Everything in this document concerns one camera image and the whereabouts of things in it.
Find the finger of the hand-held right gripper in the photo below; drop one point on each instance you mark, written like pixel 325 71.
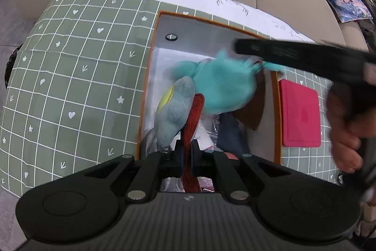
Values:
pixel 243 47

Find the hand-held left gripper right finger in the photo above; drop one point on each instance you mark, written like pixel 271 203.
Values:
pixel 196 158

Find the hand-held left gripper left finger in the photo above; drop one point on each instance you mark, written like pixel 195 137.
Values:
pixel 180 157

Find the clear plastic bag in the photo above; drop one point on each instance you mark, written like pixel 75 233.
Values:
pixel 208 130

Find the turquoise knitted hat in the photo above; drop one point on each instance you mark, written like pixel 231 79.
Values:
pixel 223 83

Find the red knitted cloth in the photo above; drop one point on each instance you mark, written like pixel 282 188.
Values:
pixel 194 115

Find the orange box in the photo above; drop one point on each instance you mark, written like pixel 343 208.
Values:
pixel 188 30

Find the brown fan-shaped piece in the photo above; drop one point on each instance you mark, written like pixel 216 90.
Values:
pixel 252 112

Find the person's right hand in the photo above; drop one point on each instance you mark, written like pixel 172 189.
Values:
pixel 340 127

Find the silver foil bag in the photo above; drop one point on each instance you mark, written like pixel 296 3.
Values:
pixel 149 142

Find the navy cloth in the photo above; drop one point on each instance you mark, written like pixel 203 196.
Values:
pixel 232 133

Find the grey plush toy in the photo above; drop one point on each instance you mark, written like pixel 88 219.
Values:
pixel 176 109

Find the green checked tablecloth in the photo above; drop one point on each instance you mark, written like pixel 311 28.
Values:
pixel 73 77

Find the black round object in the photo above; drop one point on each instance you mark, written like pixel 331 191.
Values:
pixel 11 68

